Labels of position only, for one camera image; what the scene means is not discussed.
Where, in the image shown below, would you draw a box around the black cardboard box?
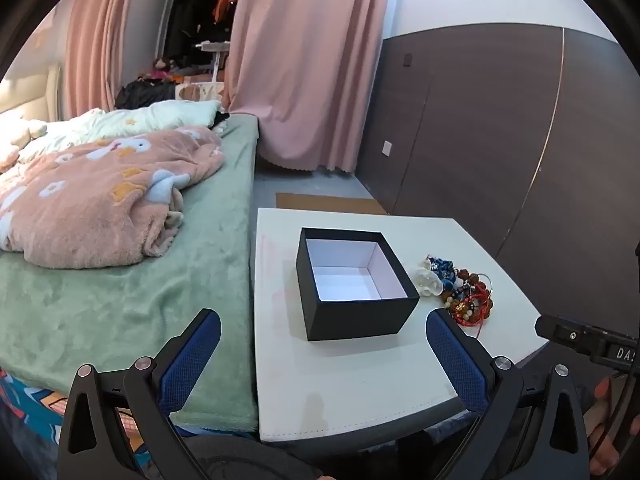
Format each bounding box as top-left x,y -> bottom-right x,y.
296,227 -> 420,342

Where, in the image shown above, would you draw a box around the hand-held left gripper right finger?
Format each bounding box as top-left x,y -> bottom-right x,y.
425,308 -> 591,480

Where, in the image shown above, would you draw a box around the narrow pink curtain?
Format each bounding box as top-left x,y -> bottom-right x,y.
62,0 -> 166,118

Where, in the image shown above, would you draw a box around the colourful plush toys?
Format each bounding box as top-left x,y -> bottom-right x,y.
152,57 -> 187,82

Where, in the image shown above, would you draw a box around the brown seed bracelet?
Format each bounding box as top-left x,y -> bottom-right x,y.
440,269 -> 496,318

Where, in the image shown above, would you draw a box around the cream plush toy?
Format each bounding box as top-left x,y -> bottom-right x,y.
0,119 -> 48,171

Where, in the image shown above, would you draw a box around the blue bead bracelet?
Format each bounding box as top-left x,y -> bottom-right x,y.
427,257 -> 458,285

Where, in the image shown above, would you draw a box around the white clothes rack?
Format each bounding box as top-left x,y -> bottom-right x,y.
195,40 -> 231,83

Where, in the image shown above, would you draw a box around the brown and white cushion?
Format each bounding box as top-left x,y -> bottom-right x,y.
177,82 -> 223,104

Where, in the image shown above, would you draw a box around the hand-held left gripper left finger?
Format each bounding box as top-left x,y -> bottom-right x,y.
59,308 -> 222,480

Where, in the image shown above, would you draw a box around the pink printed fleece blanket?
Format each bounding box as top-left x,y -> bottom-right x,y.
0,127 -> 225,268

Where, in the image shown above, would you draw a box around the colourful printed bedsheet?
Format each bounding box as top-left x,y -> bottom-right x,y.
0,370 -> 136,463

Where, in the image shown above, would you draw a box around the dark hanging clothes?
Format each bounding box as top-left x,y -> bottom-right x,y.
165,0 -> 236,61

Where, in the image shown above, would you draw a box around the flat cardboard sheet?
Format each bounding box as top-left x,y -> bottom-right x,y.
275,191 -> 390,216

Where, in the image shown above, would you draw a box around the person's right hand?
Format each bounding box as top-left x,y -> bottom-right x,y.
586,375 -> 632,476

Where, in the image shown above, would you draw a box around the white crystal bracelet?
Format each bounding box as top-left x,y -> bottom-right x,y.
415,266 -> 445,299

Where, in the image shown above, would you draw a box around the white star-print duvet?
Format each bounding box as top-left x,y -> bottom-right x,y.
0,100 -> 223,162

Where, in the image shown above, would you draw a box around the wide pink curtain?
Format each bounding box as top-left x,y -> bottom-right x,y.
222,0 -> 393,173

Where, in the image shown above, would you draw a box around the cream padded headboard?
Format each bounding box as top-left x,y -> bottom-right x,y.
0,67 -> 63,123

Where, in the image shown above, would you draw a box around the pile of black clothes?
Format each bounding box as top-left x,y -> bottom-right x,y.
115,79 -> 178,109

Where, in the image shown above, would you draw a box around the green fleece blanket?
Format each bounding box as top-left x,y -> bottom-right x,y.
0,114 -> 261,433

